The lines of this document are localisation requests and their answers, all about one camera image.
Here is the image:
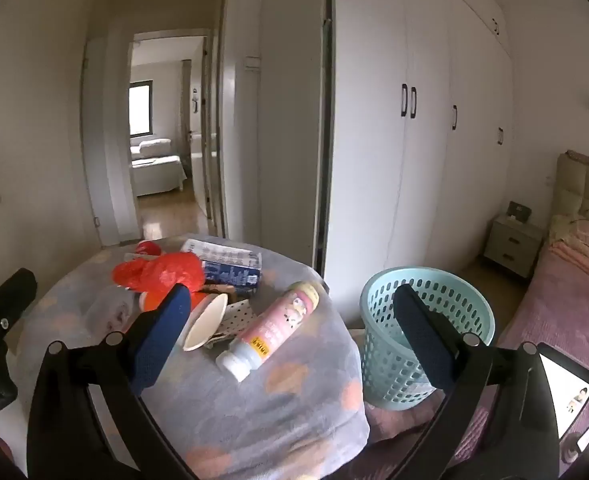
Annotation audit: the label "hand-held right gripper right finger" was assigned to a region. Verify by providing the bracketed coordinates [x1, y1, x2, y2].
[385, 282, 560, 480]

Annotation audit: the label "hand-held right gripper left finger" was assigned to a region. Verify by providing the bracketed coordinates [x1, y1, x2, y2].
[27, 282, 210, 480]

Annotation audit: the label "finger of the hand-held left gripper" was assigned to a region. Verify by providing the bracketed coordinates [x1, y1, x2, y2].
[0, 267, 38, 366]

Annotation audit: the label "white paper cup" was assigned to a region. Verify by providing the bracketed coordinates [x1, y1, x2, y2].
[182, 292, 230, 352]

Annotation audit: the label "teal plastic basket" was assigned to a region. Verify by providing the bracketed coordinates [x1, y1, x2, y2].
[359, 266, 496, 410]

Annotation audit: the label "red plastic bag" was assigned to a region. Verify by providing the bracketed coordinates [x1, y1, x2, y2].
[113, 251, 206, 295]

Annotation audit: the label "white polka dot wrapper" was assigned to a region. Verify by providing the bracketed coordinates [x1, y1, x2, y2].
[207, 299, 252, 346]

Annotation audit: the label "dark blue carton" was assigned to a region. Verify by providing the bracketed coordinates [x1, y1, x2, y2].
[202, 260, 261, 295]

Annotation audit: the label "white printed carton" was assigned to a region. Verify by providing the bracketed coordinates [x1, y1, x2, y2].
[180, 238, 262, 271]

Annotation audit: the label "pink bottle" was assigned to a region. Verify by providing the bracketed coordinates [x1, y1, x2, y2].
[215, 281, 321, 382]

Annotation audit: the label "beige nightstand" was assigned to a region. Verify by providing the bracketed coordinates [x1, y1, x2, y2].
[485, 214, 545, 278]

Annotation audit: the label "white sofa far room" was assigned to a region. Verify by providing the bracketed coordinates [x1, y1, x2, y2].
[130, 137, 188, 197]

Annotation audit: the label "folded pink blankets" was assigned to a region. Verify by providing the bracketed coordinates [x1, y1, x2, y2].
[547, 215, 589, 291]

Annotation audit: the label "white wardrobe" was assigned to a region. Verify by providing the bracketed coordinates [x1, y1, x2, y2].
[325, 0, 515, 306]

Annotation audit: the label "beige padded headboard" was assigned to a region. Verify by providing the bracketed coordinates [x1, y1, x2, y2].
[549, 152, 589, 233]

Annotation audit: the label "window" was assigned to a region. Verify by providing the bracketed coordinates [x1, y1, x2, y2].
[128, 80, 152, 137]

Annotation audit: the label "white door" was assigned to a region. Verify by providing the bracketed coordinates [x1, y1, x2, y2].
[219, 0, 333, 266]

